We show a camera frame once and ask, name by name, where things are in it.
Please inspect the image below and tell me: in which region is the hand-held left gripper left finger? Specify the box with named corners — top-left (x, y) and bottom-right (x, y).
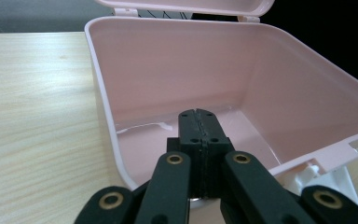
top-left (133, 108), bottom-right (205, 224)

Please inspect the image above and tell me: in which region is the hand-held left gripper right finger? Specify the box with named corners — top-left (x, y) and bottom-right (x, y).
top-left (197, 108), bottom-right (312, 224)

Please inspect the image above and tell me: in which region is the pink storage box white handle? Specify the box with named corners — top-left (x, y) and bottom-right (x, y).
top-left (83, 0), bottom-right (358, 213)

